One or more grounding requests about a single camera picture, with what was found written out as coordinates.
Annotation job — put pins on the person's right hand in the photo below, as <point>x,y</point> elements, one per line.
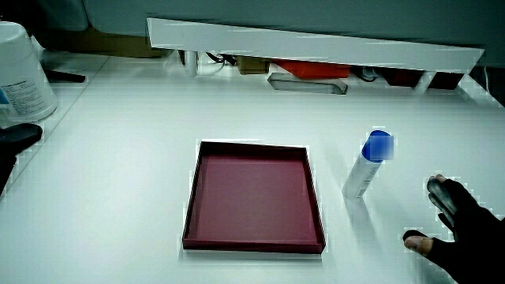
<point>467,232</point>

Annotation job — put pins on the white glue bottle blue cap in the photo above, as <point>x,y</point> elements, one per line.
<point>365,171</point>

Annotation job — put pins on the white desk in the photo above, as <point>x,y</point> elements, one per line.
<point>130,165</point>

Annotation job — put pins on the dark red shallow tray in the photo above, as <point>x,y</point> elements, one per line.
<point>252,197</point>

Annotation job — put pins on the orange box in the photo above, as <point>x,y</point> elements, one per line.
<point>315,69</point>

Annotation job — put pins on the white monitor riser shelf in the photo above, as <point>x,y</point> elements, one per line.
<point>300,45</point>

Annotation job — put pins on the small brown box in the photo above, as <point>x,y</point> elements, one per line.
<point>252,65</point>

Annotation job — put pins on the brown cardboard box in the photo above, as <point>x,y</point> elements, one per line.
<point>110,44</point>

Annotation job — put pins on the black rounded device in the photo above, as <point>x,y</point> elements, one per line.
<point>13,142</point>

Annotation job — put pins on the white plastic canister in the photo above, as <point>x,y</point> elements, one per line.
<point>21,75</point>

